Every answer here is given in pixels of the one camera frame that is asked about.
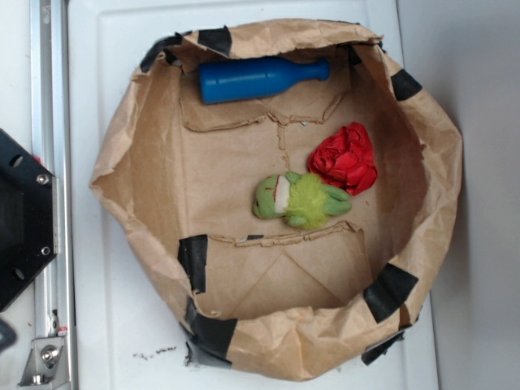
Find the blue plastic bottle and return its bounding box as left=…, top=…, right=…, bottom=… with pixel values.
left=198, top=57, right=330, bottom=104

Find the green plush frog toy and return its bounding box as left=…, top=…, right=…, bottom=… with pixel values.
left=253, top=171, right=352, bottom=230

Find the red crumpled paper ball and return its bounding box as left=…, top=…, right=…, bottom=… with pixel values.
left=307, top=122, right=378, bottom=196

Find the brown paper bag bin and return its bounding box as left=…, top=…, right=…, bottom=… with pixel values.
left=91, top=19, right=462, bottom=381

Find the aluminium extrusion rail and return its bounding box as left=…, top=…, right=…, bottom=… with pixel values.
left=29, top=1, right=79, bottom=389

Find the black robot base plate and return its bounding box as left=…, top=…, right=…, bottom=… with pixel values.
left=1, top=131, right=56, bottom=311

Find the metal corner bracket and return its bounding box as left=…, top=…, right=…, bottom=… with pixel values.
left=17, top=336, right=69, bottom=389

